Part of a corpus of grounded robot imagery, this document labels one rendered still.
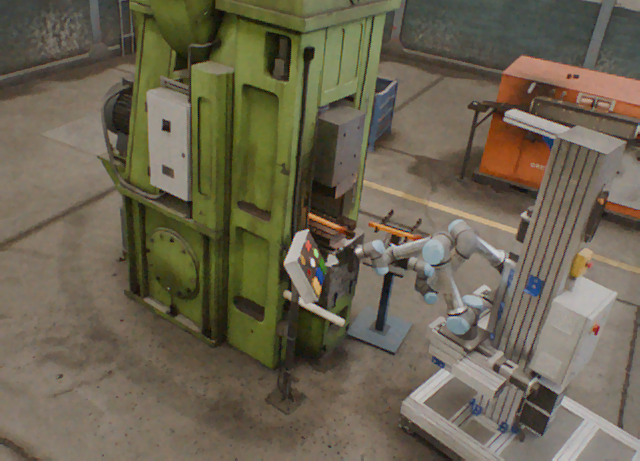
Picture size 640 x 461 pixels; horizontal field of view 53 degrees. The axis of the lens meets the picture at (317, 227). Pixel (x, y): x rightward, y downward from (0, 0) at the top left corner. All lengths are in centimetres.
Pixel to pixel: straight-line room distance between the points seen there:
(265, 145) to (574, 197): 170
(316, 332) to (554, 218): 188
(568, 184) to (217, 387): 251
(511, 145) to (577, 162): 410
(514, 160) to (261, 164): 408
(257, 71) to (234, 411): 209
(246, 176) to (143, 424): 163
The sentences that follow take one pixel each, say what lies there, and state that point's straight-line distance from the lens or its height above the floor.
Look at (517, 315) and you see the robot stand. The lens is 367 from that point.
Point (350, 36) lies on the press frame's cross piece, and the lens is 378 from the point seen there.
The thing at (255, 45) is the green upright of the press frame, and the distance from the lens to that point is 355.
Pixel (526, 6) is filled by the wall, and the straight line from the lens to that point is 1112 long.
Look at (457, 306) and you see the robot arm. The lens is 347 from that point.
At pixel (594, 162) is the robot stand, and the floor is 197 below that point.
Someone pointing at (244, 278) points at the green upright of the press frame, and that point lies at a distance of 429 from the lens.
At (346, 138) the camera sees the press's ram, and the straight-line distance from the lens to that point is 375.
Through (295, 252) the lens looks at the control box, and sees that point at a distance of 348.
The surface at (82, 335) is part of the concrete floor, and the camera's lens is 484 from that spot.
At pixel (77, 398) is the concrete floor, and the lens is 439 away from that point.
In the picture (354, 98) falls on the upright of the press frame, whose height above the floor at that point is 178.
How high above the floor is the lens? 309
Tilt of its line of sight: 31 degrees down
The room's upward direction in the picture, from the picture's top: 6 degrees clockwise
